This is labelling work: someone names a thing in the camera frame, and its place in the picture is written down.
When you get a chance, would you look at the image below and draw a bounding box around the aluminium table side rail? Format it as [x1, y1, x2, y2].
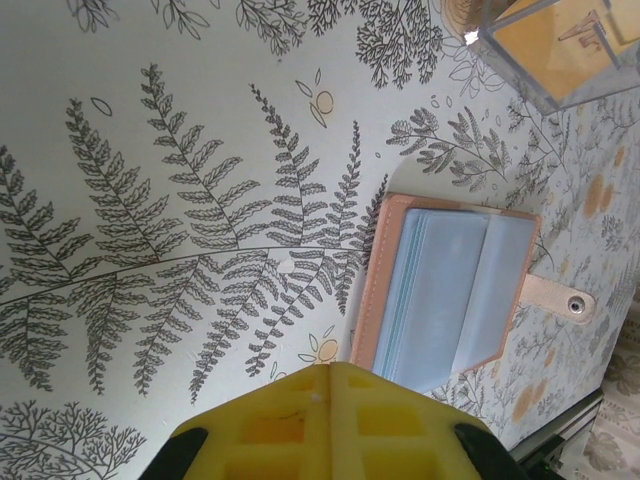
[509, 389, 609, 480]

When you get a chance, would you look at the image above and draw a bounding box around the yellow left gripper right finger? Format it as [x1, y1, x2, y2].
[329, 361, 524, 480]

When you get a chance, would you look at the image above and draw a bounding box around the clear acrylic card box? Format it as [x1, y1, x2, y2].
[467, 0, 640, 117]

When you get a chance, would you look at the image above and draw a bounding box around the pink leather card holder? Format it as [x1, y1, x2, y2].
[348, 193, 599, 394]

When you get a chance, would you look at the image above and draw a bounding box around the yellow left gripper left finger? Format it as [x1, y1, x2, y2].
[139, 364, 332, 480]

